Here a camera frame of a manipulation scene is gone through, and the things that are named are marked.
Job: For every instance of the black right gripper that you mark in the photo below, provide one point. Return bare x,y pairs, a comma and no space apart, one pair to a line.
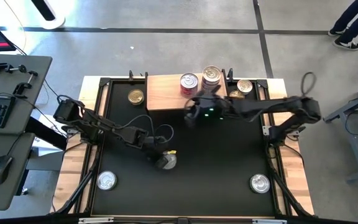
210,107

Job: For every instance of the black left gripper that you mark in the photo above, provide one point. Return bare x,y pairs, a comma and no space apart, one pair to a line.
156,145

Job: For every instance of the blue label can gold lid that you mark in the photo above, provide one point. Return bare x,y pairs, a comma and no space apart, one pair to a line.
211,73

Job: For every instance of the green label can silver lid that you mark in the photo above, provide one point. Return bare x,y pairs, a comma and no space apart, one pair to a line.
107,180
259,183

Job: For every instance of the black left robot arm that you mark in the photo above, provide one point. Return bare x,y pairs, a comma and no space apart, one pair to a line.
104,126

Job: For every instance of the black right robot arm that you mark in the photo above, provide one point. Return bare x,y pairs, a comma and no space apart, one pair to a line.
275,107

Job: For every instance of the wooden shelf black legs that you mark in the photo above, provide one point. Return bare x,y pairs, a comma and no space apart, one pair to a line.
163,93

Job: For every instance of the seafood can silver lid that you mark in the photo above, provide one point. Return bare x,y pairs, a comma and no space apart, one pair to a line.
244,86

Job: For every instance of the green label can gold lid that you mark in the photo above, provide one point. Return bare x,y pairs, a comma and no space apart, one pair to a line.
135,96
236,93

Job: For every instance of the black table mat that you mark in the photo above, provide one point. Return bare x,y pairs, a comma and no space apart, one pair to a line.
182,193

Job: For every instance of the black desk support beam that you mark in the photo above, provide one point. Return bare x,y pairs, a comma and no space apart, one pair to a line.
42,132

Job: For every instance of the black computer mouse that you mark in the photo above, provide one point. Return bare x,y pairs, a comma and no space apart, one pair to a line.
0,169

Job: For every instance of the white round stand base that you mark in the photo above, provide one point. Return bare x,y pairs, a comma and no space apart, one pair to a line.
56,22

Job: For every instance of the black stand pole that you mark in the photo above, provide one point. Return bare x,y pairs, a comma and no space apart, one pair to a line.
43,10

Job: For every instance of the silver metal bracket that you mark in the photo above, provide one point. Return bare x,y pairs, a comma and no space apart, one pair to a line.
269,221
95,220

